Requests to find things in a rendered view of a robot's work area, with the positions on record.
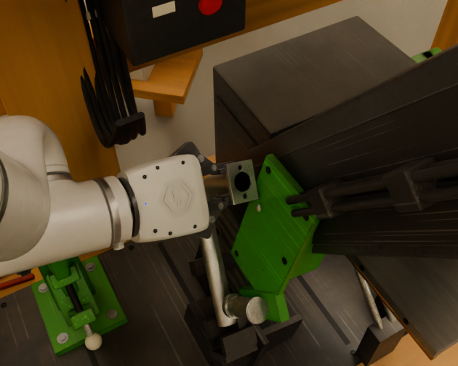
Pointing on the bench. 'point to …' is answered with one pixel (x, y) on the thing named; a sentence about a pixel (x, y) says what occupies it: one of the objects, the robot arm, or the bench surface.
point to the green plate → (275, 232)
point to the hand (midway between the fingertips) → (229, 183)
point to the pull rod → (92, 342)
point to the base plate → (321, 324)
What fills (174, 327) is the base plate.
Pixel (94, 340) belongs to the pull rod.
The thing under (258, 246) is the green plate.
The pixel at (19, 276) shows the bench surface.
